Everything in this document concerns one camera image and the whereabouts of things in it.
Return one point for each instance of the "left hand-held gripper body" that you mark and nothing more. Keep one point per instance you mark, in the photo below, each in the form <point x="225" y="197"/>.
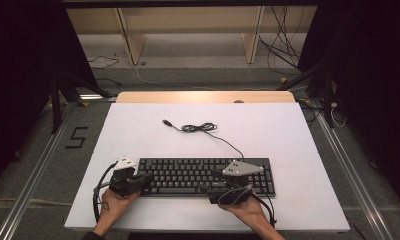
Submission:
<point x="124" y="186"/>

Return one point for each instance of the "round table grommet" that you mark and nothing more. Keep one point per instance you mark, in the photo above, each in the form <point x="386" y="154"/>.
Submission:
<point x="238" y="101"/>

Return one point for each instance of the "aluminium floor rail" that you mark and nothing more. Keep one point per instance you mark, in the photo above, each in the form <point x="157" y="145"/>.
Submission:
<point x="351" y="173"/>
<point x="31" y="180"/>

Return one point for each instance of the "wooden table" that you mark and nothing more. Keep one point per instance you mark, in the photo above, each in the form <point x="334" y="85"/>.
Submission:
<point x="188" y="96"/>

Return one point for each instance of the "person's right hand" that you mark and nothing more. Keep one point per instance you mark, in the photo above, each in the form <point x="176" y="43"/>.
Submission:
<point x="248" y="211"/>

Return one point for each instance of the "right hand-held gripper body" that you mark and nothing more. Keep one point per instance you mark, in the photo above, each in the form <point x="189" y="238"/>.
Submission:
<point x="233" y="195"/>

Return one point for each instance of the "person's left hand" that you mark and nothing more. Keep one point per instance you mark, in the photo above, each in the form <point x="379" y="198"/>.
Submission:
<point x="114" y="208"/>

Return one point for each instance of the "black keyboard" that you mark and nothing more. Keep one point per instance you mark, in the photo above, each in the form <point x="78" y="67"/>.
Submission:
<point x="188" y="173"/>

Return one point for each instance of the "dark curtain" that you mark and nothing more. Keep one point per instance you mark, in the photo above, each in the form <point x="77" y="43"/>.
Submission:
<point x="374" y="83"/>
<point x="18" y="83"/>

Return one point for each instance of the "white table cover board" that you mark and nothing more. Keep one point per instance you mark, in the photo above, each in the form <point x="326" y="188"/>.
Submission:
<point x="271" y="140"/>

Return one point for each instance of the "short silver metal bar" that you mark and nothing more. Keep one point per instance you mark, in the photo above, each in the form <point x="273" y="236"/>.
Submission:
<point x="94" y="97"/>

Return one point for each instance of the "black metal stand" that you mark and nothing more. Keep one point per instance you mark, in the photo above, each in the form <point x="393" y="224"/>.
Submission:
<point x="327" y="100"/>
<point x="56" y="106"/>

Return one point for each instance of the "wooden shelf unit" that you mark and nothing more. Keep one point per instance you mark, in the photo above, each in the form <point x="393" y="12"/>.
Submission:
<point x="188" y="20"/>

